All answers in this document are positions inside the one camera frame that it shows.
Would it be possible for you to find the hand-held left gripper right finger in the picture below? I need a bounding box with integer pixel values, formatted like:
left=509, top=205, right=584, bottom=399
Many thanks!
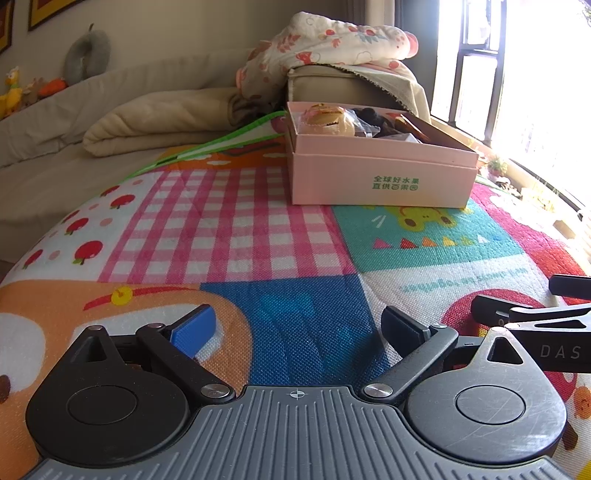
left=362, top=305, right=539, bottom=407

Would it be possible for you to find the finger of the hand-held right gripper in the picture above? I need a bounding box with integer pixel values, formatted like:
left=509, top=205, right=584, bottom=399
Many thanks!
left=549, top=274, right=591, bottom=297
left=471, top=294, right=591, bottom=329

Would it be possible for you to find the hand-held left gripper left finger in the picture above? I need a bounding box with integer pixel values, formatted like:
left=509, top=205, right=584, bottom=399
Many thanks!
left=69, top=304, right=237, bottom=406

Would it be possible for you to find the pink cardboard box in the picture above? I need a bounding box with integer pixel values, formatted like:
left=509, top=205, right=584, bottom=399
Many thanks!
left=284, top=102, right=479, bottom=208

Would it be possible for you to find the dark round plush item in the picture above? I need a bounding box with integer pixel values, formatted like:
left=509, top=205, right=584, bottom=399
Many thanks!
left=346, top=106, right=399, bottom=139

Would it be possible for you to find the yellow bread packet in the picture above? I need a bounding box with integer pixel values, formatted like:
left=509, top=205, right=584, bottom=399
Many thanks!
left=298, top=104, right=356, bottom=138

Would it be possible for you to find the colourful printed play mat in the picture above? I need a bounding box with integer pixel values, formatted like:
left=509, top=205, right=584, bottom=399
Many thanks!
left=0, top=111, right=591, bottom=480

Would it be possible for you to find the small green potted plant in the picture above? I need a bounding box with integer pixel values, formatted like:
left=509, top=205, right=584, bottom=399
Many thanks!
left=485, top=154, right=509, bottom=180

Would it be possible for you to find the folded beige quilt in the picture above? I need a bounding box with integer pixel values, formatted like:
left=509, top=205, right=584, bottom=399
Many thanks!
left=83, top=87, right=259, bottom=158

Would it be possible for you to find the beige sofa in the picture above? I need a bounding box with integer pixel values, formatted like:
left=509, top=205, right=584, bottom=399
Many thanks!
left=0, top=48, right=432, bottom=273

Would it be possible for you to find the orange carrot plush toy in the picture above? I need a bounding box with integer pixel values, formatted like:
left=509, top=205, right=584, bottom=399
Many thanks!
left=39, top=78, right=69, bottom=99

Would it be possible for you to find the brown plush toy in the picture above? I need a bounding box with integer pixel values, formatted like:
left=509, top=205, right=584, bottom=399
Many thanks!
left=21, top=78, right=47, bottom=109

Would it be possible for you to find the floral white blanket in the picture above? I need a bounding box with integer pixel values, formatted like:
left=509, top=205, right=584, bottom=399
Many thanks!
left=235, top=11, right=432, bottom=125

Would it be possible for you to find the grey neck pillow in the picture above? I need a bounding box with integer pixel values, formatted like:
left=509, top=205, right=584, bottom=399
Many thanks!
left=63, top=24, right=112, bottom=86

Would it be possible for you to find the yellow plush toy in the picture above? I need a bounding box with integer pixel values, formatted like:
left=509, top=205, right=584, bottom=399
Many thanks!
left=0, top=66, right=24, bottom=118

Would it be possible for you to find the black window frame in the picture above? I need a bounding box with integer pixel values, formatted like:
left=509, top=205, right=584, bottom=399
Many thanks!
left=431, top=0, right=509, bottom=144

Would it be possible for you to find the framed wall picture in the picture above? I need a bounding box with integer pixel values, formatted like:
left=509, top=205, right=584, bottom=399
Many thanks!
left=28, top=0, right=86, bottom=32
left=0, top=0, right=14, bottom=55

